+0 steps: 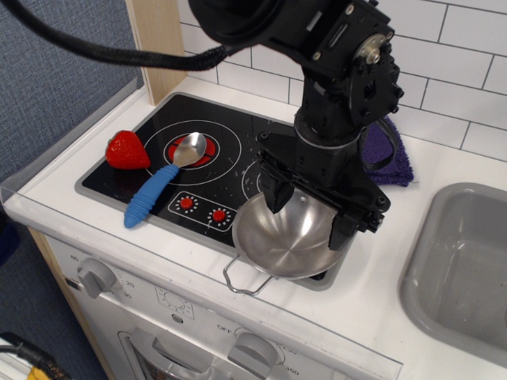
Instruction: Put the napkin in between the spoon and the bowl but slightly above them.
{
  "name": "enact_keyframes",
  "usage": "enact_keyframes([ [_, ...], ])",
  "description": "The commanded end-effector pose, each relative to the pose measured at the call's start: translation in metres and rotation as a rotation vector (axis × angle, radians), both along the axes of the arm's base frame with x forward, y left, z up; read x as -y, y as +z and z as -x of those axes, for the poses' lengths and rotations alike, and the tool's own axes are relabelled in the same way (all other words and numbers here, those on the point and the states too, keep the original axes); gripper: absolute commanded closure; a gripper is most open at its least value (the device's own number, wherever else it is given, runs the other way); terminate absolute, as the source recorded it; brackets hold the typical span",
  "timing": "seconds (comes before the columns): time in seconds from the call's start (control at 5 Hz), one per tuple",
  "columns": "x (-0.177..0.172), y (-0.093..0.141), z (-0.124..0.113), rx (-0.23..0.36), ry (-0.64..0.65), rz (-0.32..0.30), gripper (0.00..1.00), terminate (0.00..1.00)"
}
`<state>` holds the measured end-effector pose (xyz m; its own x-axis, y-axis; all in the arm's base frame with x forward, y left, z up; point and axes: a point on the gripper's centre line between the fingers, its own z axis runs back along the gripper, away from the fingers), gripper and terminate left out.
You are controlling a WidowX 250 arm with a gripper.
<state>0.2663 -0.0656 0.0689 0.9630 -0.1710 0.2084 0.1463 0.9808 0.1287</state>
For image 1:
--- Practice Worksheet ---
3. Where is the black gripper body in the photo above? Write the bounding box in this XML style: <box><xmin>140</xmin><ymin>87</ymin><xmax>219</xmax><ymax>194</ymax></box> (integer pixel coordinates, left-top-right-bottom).
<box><xmin>257</xmin><ymin>131</ymin><xmax>391</xmax><ymax>233</ymax></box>

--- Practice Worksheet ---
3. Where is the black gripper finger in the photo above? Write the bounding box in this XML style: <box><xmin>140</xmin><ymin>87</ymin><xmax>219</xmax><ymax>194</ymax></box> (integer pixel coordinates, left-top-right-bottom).
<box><xmin>328</xmin><ymin>211</ymin><xmax>357</xmax><ymax>250</ymax></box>
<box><xmin>260</xmin><ymin>165</ymin><xmax>295</xmax><ymax>214</ymax></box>

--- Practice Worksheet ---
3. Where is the purple cloth napkin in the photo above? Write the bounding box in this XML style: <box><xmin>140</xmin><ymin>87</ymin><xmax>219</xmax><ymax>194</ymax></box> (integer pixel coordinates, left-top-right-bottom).
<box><xmin>361</xmin><ymin>117</ymin><xmax>414</xmax><ymax>187</ymax></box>

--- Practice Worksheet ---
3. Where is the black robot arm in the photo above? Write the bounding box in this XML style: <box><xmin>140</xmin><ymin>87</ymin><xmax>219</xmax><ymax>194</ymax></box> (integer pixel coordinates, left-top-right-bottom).
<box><xmin>189</xmin><ymin>1</ymin><xmax>403</xmax><ymax>250</ymax></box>

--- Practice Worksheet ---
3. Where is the black toy stovetop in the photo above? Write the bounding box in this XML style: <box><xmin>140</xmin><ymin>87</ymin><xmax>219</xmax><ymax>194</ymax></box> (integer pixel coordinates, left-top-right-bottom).
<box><xmin>76</xmin><ymin>93</ymin><xmax>344</xmax><ymax>290</ymax></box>

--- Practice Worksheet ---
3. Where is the grey toy sink basin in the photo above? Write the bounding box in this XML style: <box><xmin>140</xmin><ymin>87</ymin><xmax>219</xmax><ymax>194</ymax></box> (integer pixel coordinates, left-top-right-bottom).
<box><xmin>400</xmin><ymin>183</ymin><xmax>506</xmax><ymax>367</ymax></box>

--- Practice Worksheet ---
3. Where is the grey right oven knob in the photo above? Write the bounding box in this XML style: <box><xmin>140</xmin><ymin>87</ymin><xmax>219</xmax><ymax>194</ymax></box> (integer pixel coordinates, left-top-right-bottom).
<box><xmin>227</xmin><ymin>332</ymin><xmax>279</xmax><ymax>379</ymax></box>

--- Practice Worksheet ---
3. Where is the grey oven knob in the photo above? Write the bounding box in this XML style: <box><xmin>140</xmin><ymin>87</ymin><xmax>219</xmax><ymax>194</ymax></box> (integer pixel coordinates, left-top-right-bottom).
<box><xmin>77</xmin><ymin>258</ymin><xmax>116</xmax><ymax>299</ymax></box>
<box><xmin>227</xmin><ymin>332</ymin><xmax>279</xmax><ymax>379</ymax></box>

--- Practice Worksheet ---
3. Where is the red plastic strawberry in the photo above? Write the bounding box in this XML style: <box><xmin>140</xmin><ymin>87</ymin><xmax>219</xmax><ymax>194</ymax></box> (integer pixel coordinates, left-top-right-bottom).
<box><xmin>105</xmin><ymin>131</ymin><xmax>151</xmax><ymax>170</ymax></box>

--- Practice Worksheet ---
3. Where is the white toy oven front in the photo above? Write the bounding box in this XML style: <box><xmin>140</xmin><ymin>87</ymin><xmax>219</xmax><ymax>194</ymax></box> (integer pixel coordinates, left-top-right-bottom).
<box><xmin>47</xmin><ymin>238</ymin><xmax>401</xmax><ymax>379</ymax></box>

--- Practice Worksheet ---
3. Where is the grey left oven knob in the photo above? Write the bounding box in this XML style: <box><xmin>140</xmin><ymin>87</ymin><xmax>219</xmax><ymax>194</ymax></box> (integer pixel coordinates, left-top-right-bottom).
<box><xmin>77</xmin><ymin>258</ymin><xmax>116</xmax><ymax>299</ymax></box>

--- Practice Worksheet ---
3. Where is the yellow and black object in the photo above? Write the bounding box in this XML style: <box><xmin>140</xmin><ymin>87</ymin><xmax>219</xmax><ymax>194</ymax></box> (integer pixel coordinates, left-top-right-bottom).
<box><xmin>1</xmin><ymin>332</ymin><xmax>73</xmax><ymax>379</ymax></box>

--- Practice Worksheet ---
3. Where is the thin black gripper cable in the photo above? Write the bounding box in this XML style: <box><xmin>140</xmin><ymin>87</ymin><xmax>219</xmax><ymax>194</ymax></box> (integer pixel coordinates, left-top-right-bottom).
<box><xmin>358</xmin><ymin>116</ymin><xmax>399</xmax><ymax>173</ymax></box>

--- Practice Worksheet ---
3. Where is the steel bowl with wire handles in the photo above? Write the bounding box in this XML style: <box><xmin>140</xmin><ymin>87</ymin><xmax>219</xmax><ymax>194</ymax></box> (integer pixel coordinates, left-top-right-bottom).
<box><xmin>223</xmin><ymin>189</ymin><xmax>352</xmax><ymax>296</ymax></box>

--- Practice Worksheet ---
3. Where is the blue handled metal spoon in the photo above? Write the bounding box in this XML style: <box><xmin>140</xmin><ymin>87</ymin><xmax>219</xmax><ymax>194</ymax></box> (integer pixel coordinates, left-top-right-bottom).
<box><xmin>124</xmin><ymin>132</ymin><xmax>207</xmax><ymax>229</ymax></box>

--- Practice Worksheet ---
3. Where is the black braided cable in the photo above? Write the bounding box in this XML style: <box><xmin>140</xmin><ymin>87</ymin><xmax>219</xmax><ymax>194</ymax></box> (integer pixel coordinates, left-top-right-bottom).
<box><xmin>0</xmin><ymin>0</ymin><xmax>254</xmax><ymax>73</ymax></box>

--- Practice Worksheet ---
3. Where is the light wooden post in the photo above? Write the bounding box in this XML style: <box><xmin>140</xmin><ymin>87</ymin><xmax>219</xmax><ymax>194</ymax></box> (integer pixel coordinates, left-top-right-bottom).
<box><xmin>125</xmin><ymin>0</ymin><xmax>187</xmax><ymax>106</ymax></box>

